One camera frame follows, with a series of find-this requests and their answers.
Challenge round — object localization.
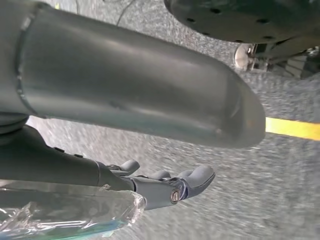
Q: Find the black perforated plate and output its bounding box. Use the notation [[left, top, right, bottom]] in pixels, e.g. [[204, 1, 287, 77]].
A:
[[163, 0, 320, 45]]

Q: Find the yellow floor tape line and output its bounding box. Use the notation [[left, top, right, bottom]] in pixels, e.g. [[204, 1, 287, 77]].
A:
[[265, 116, 320, 142]]

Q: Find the silver black linkage mechanism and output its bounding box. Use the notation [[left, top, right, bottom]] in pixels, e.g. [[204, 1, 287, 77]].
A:
[[232, 36, 320, 80]]

